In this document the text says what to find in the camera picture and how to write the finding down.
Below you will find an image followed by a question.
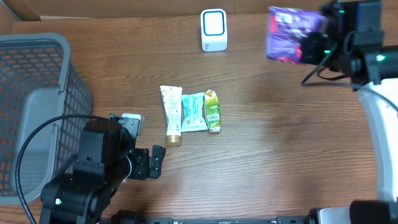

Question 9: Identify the purple sanitary pad pack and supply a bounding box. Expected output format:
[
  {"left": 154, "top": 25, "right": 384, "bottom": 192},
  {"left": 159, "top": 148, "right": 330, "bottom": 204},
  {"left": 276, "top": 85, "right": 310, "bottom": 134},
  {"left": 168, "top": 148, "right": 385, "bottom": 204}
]
[{"left": 265, "top": 6, "right": 325, "bottom": 64}]

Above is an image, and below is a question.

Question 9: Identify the teal snack packet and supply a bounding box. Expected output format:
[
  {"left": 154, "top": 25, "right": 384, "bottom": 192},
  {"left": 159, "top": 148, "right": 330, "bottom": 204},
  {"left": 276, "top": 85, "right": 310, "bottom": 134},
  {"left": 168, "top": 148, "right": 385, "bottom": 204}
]
[{"left": 180, "top": 92, "right": 208, "bottom": 132}]

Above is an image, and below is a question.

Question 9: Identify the white cream tube gold cap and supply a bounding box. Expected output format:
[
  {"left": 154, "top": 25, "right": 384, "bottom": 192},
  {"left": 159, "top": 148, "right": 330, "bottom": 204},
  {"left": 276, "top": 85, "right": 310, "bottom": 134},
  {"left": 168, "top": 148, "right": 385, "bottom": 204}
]
[{"left": 160, "top": 85, "right": 182, "bottom": 147}]

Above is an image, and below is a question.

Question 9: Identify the green yellow snack pack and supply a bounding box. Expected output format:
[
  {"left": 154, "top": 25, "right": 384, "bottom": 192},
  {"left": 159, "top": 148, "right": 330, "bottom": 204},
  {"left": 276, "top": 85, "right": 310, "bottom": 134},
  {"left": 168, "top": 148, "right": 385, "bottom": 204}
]
[{"left": 204, "top": 90, "right": 221, "bottom": 134}]

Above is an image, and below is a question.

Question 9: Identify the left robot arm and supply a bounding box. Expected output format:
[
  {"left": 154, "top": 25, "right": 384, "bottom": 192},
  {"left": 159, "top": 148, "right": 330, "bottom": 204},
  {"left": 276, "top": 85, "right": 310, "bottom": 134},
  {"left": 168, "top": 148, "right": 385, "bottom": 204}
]
[{"left": 40, "top": 113, "right": 166, "bottom": 223}]

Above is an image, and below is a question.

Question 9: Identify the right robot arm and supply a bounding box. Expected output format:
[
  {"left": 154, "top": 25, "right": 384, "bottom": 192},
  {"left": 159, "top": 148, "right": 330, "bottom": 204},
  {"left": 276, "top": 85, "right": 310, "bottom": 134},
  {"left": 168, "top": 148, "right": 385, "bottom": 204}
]
[{"left": 299, "top": 1, "right": 397, "bottom": 223}]

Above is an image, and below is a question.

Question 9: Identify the white barcode scanner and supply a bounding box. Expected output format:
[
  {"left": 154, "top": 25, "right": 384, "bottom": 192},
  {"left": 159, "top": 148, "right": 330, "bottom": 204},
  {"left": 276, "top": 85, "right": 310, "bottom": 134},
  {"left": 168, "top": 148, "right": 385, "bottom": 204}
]
[{"left": 200, "top": 9, "right": 228, "bottom": 52}]

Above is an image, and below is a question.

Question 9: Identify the grey plastic basket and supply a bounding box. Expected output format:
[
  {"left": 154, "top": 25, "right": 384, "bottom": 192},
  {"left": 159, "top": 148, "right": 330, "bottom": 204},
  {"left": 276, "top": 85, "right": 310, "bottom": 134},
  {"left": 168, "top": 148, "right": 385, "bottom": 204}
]
[{"left": 1, "top": 33, "right": 93, "bottom": 205}]

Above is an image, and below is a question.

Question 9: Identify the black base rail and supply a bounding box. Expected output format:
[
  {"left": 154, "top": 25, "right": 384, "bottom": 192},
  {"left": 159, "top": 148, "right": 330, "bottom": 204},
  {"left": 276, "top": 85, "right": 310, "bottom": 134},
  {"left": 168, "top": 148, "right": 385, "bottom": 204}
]
[{"left": 145, "top": 216, "right": 310, "bottom": 224}]

